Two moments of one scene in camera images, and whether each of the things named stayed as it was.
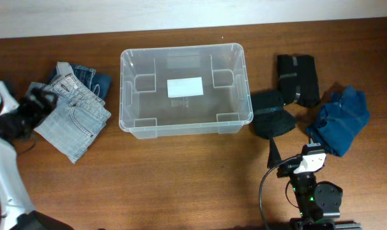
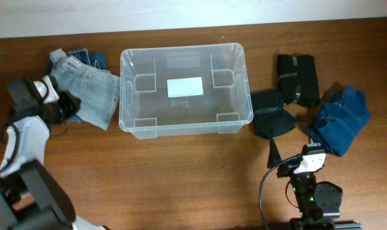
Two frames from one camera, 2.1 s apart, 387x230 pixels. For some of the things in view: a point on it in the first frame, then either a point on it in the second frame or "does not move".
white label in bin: x=178 y=87 does not move
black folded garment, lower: x=270 y=115 does not move
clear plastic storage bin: x=184 y=91 does not move
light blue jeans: x=78 y=117 -> x=96 y=89
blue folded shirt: x=339 y=121 does not move
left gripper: x=34 y=104 -> x=64 y=104
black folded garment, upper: x=297 y=80 does not move
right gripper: x=287 y=168 does not move
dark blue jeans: x=99 y=83 -> x=94 y=59
